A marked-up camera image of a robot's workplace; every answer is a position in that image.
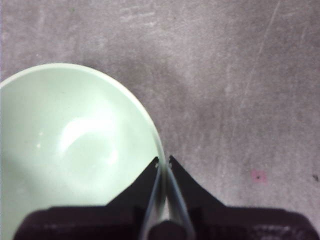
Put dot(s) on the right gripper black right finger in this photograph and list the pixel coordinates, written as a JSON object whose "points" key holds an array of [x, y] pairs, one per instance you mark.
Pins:
{"points": [[200, 207]]}

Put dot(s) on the green ribbed bowl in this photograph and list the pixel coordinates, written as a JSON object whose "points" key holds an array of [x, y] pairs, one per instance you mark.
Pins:
{"points": [[62, 120]]}

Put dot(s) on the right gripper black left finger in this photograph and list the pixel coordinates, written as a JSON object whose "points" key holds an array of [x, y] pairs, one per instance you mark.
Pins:
{"points": [[130, 207]]}

